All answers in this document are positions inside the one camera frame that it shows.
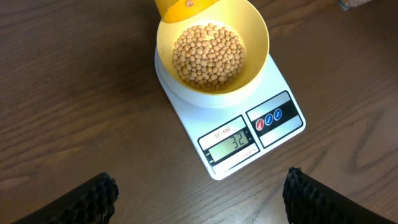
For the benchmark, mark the soybeans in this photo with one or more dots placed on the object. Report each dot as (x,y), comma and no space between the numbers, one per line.
(208,57)
(189,3)

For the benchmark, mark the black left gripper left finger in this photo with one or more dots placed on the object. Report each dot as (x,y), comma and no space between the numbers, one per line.
(91,202)

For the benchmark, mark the yellow bowl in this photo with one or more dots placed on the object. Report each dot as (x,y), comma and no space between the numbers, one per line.
(239,15)

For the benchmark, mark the yellow measuring scoop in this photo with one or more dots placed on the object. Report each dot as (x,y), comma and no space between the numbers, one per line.
(172,11)

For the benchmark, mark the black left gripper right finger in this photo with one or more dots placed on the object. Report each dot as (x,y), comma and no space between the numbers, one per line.
(308,201)

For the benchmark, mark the clear plastic container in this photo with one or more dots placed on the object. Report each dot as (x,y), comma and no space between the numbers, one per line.
(348,4)

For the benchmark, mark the white digital kitchen scale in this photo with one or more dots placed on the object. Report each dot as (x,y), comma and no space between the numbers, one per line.
(228,136)

